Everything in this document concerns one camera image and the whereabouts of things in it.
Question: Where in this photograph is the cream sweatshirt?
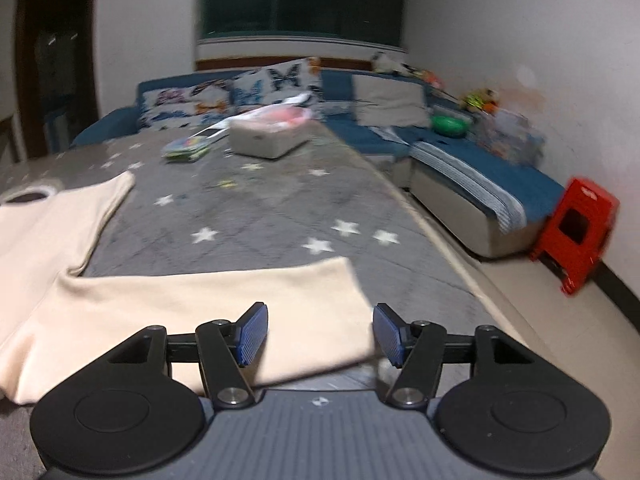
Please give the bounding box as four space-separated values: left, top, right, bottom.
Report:
1 172 374 404

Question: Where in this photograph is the blue corner sofa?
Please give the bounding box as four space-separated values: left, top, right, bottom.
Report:
69 67 566 260

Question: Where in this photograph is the red plastic stool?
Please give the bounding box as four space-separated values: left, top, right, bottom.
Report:
529 177 620 296

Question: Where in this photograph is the clear box of coloured items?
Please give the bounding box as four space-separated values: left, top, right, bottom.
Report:
162 136 213 162

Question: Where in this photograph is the white remote control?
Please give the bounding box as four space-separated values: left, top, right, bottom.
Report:
191 119 231 140

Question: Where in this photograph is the white tissue box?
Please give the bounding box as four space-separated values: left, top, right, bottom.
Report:
228 92 314 159

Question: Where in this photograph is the green bowl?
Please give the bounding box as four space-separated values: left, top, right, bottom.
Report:
432 115 470 139

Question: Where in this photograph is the clear plastic storage box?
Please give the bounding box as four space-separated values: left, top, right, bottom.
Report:
474 108 546 167

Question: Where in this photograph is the left butterfly pillow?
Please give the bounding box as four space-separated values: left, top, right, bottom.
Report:
138 79 234 131

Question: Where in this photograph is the butterfly pillow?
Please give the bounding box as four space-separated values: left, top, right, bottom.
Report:
138 79 234 131
231 56 323 112

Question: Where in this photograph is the round induction hotplate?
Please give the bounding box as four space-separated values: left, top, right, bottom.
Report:
0 183 60 206

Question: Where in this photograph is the grey cushion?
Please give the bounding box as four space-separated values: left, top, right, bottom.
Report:
352 75 431 128

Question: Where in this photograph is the yellow orange toy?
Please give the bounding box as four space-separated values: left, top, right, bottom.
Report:
460 88 499 114

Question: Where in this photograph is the right butterfly pillow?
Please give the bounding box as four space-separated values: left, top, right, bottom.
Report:
231 56 323 112

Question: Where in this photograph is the black white plush toy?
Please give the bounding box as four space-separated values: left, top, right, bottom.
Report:
371 51 413 77

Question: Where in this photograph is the dark wooden doorway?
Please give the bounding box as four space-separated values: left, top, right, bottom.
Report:
14 0 99 158

